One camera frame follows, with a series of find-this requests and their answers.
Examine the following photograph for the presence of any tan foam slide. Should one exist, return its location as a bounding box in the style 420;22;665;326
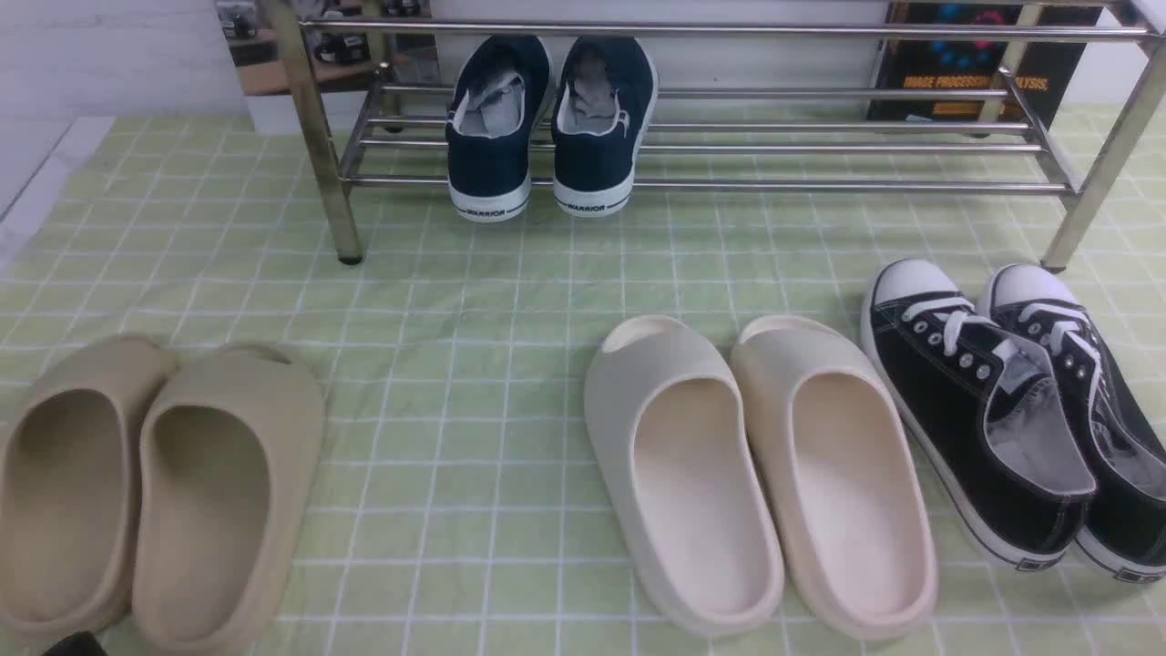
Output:
1;333;178;643
132;343;326;655

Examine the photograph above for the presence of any metal shoe rack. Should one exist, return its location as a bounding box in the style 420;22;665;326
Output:
266;1;1163;273

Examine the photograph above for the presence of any left navy blue sneaker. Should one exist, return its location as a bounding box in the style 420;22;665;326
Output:
445;35;554;223

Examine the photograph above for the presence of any right navy blue sneaker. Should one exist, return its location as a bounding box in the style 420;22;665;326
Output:
550;35;660;219

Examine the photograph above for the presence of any cream foam slide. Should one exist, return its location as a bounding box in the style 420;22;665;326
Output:
583;313;784;639
730;315;937;642

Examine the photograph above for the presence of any dark poster with orange text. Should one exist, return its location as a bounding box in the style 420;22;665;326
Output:
866;3;1086;128

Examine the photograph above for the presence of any navy blue sneaker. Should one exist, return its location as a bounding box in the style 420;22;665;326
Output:
445;35;554;223
550;35;660;219

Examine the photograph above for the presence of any right tan foam slide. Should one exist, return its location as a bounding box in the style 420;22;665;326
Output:
132;343;326;655

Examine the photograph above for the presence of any right cream foam slide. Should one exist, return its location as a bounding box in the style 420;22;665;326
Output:
730;315;937;642

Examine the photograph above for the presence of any photo poster on wall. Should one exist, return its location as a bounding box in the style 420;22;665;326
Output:
215;1;441;97

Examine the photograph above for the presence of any left cream foam slide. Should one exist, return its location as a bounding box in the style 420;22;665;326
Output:
583;313;784;639

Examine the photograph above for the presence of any black object at bottom edge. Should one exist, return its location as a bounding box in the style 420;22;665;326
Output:
42;632;108;656

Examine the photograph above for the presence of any green checkered floor cloth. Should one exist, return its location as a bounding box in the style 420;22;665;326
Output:
1;118;1163;655

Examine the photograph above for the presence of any black canvas sneaker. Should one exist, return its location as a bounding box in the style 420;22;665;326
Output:
976;264;1165;584
859;258;1097;570

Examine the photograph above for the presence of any left tan foam slide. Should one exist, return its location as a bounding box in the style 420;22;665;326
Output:
1;333;178;643

